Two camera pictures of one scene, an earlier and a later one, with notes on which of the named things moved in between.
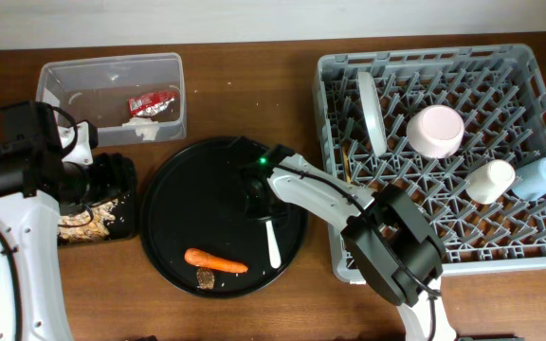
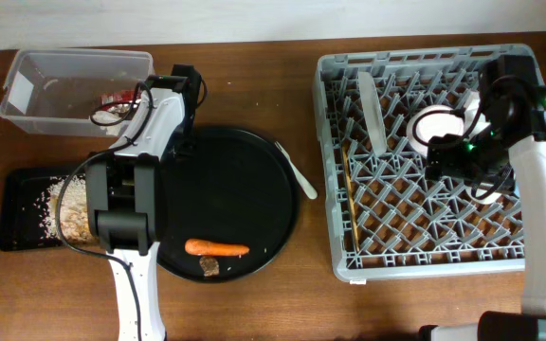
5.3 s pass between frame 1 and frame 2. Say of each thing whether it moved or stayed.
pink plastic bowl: stayed
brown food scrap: moved
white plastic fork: moved
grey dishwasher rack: stayed
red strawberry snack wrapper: moved
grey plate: stayed
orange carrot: moved
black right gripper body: moved
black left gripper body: moved
